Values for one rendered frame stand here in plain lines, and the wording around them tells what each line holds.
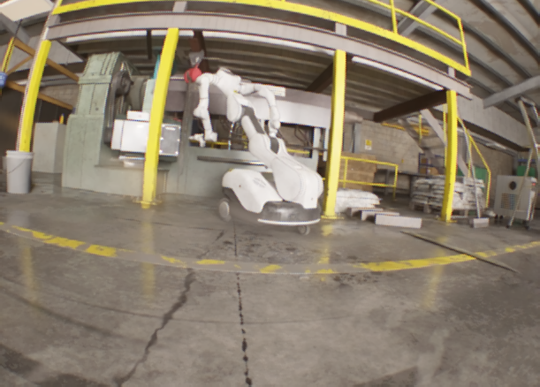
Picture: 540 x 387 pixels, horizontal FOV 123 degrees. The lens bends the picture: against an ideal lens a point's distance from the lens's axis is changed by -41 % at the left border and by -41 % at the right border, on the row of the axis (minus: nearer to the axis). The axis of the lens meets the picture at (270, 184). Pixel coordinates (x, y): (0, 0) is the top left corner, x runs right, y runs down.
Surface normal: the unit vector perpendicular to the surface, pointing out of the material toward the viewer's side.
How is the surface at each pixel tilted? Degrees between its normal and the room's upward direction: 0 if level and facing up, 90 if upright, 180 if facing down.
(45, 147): 91
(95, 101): 90
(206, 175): 90
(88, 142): 90
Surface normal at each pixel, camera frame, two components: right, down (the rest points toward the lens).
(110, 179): 0.15, 0.06
